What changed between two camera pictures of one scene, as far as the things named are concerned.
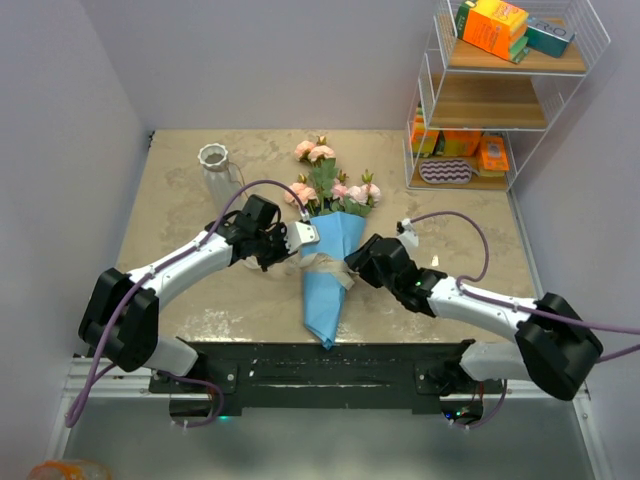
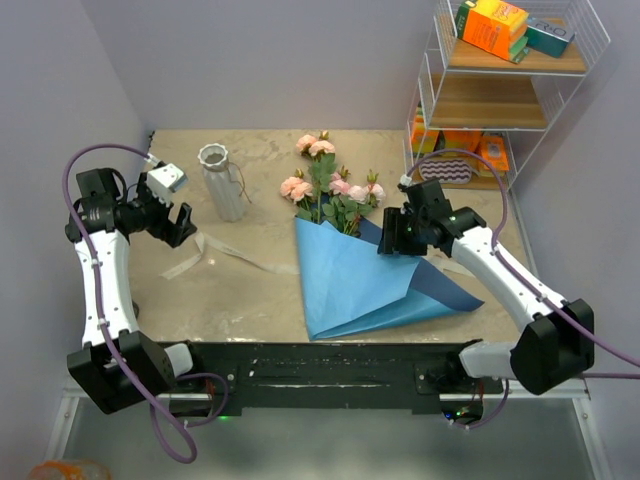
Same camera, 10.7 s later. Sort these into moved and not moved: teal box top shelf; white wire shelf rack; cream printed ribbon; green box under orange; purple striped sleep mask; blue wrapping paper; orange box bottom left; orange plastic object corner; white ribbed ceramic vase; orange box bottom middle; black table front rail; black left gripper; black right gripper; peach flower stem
Moved: cream printed ribbon; blue wrapping paper; peach flower stem; black left gripper; black right gripper
Not moved: teal box top shelf; orange plastic object corner; orange box bottom left; white wire shelf rack; green box under orange; orange box bottom middle; black table front rail; purple striped sleep mask; white ribbed ceramic vase
